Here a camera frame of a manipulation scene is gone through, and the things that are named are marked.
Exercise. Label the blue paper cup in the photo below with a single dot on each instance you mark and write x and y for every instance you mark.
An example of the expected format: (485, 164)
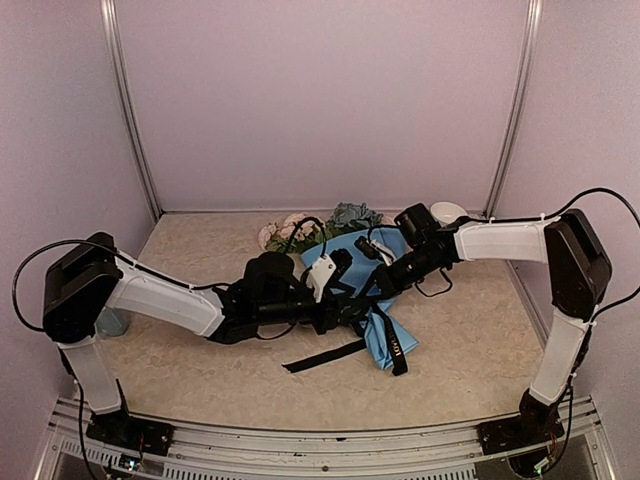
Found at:
(113, 322)

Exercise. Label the left aluminium corner post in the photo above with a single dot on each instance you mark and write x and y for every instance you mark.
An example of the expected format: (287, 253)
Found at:
(109, 17)

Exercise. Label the aluminium corner post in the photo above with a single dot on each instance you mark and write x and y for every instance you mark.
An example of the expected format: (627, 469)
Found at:
(517, 106)
(109, 17)

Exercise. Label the small pink rose stem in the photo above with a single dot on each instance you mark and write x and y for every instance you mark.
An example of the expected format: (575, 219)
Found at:
(273, 237)

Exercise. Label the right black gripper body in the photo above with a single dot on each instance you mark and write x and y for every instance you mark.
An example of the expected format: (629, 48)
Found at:
(404, 279)

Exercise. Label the white ceramic bowl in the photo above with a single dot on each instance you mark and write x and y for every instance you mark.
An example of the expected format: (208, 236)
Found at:
(445, 212)

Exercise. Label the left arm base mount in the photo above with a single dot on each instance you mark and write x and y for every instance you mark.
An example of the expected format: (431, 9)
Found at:
(121, 429)

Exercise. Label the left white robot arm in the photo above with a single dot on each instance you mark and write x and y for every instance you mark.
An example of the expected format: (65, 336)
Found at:
(94, 275)

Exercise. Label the aluminium front frame rail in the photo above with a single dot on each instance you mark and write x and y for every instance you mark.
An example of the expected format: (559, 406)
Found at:
(462, 449)

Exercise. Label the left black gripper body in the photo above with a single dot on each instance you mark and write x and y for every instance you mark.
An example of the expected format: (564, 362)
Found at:
(280, 312)

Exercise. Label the right aluminium corner post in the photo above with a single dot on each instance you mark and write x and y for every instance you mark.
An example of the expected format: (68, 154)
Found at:
(517, 106)

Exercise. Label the blue wrapping paper sheet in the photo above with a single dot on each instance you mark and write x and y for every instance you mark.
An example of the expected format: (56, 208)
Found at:
(355, 301)

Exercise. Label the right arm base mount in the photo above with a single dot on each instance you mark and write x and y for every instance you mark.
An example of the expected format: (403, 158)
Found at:
(534, 424)

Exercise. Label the pink fake rose stem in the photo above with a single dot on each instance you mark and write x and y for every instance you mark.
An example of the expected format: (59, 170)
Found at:
(301, 232)

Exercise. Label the blue fake hydrangea flower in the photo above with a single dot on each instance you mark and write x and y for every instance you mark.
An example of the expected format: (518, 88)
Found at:
(351, 217)

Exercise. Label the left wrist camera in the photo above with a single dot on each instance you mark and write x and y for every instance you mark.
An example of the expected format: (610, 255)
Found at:
(324, 269)

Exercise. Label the black strap ribbon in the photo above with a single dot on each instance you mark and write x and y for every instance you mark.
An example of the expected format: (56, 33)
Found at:
(380, 334)

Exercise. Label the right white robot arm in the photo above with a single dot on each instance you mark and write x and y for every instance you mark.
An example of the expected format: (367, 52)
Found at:
(481, 345)

